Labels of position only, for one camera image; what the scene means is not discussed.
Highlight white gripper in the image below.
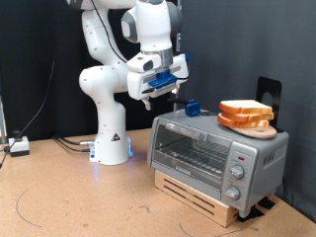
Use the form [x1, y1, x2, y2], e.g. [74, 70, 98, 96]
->
[126, 53, 191, 112]

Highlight spatula with blue grip block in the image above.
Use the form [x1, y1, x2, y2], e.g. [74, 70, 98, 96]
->
[167, 97, 211, 119]

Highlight wooden block under oven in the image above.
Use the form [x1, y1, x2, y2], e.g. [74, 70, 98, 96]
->
[153, 169, 240, 228]

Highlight silver oven knob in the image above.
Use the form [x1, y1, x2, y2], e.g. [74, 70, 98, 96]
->
[224, 186, 241, 201]
[229, 164, 245, 181]

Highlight silver toaster oven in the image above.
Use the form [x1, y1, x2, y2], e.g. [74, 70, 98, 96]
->
[146, 106, 290, 219]

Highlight metal pole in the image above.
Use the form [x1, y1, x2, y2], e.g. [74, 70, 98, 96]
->
[172, 0, 184, 112]

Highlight black metal bookend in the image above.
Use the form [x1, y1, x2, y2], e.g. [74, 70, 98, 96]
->
[256, 76, 285, 133]

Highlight grey backdrop curtain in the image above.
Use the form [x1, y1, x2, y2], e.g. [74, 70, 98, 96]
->
[179, 0, 316, 223]

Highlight round wooden board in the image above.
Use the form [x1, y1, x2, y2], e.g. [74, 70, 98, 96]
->
[226, 124, 277, 140]

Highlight black backdrop curtain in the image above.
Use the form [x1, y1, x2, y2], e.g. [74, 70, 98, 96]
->
[0, 0, 181, 142]

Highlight black wedge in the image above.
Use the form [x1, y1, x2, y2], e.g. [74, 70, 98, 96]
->
[236, 204, 266, 223]

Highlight emergency stop button box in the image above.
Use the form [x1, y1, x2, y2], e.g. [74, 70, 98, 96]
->
[8, 129, 31, 157]

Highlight wrist camera on blue mount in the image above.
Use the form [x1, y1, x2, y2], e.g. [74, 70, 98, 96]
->
[147, 69, 179, 91]

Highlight wire oven rack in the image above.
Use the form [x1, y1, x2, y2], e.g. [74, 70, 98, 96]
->
[157, 139, 228, 176]

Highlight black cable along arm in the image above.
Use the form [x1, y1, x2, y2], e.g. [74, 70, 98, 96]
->
[90, 0, 129, 64]

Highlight black base cable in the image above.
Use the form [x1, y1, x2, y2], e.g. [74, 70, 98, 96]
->
[56, 137, 93, 153]
[52, 133, 97, 147]

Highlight black hanging cable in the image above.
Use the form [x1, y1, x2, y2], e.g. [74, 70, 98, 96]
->
[0, 58, 56, 170]

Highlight metal frame leg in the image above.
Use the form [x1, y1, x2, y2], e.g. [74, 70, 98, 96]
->
[0, 95, 7, 145]

